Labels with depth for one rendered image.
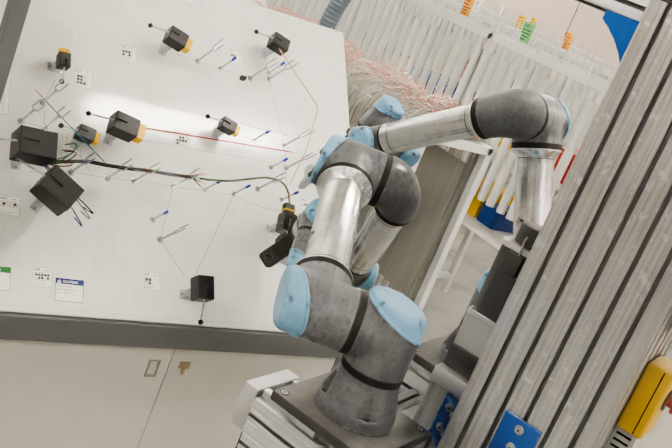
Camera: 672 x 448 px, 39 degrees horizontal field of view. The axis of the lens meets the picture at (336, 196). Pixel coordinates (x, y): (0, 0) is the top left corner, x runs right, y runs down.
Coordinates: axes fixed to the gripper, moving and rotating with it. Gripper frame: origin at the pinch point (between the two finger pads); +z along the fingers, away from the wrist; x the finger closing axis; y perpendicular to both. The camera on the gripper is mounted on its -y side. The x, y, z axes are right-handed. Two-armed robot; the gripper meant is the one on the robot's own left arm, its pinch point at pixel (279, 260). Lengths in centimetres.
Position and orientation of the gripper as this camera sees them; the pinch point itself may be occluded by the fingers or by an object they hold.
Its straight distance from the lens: 261.4
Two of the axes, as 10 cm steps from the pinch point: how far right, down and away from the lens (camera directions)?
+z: -3.2, 3.9, 8.7
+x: -5.7, -8.1, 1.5
